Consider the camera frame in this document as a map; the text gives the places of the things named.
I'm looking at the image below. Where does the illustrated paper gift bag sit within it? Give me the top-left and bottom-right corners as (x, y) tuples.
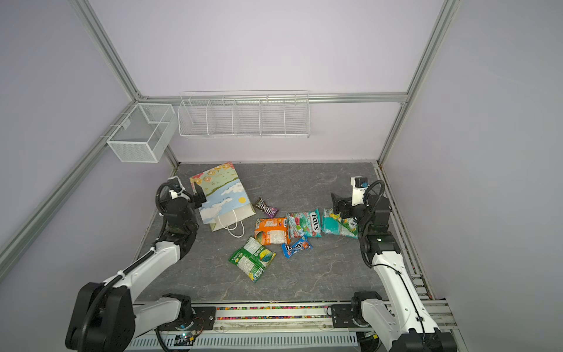
(190, 162), (256, 237)

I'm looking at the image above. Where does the blue M&M's packet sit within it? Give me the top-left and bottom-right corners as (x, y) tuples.
(281, 237), (312, 258)

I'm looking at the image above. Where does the green snack bag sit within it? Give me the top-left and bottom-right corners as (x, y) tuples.
(229, 238), (277, 282)

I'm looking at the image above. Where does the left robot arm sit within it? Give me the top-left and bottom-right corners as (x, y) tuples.
(65, 176), (207, 351)

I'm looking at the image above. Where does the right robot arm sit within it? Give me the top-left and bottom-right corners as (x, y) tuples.
(331, 176), (457, 351)

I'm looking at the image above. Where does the teal Fox's candy bag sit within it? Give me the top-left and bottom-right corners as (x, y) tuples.
(321, 208), (346, 237)

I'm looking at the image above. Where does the Fox's mint blossom candy bag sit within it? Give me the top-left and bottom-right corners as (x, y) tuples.
(287, 209), (322, 238)

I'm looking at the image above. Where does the orange Fox's candy bag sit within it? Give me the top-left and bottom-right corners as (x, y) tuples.
(255, 218), (290, 246)

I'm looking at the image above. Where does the purple M&M's packet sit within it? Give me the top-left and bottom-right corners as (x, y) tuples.
(254, 198), (279, 219)

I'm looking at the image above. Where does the white mesh box basket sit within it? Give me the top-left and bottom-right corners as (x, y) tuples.
(107, 104), (178, 164)

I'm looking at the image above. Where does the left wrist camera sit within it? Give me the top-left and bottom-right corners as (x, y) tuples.
(167, 176), (186, 194)

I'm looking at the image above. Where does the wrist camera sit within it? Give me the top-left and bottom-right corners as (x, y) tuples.
(167, 176), (186, 194)
(350, 176), (369, 206)

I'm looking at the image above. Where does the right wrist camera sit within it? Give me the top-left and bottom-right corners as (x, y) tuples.
(350, 176), (369, 206)

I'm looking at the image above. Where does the long white wire basket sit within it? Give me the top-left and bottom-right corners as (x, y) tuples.
(177, 90), (311, 138)

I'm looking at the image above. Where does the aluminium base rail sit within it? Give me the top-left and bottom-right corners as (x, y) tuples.
(126, 294), (458, 351)

